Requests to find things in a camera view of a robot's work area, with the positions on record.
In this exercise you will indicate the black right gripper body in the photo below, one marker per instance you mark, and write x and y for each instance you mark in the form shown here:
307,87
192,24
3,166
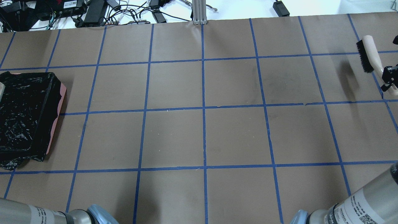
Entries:
390,76

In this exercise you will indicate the white hand brush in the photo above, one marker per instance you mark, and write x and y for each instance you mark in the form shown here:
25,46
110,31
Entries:
370,59

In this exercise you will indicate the beige plastic dustpan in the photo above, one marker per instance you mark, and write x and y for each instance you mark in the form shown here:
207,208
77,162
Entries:
2,89

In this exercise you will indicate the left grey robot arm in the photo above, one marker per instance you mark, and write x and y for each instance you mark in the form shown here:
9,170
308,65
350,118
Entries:
12,212

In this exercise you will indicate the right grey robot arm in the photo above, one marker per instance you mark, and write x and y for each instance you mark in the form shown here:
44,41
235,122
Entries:
364,133

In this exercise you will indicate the bin with black bag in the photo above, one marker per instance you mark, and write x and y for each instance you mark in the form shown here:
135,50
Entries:
30,107

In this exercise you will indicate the black power adapter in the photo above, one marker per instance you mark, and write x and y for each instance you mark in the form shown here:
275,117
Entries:
280,9

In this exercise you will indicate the aluminium frame post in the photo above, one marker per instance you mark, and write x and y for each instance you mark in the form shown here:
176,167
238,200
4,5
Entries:
199,12

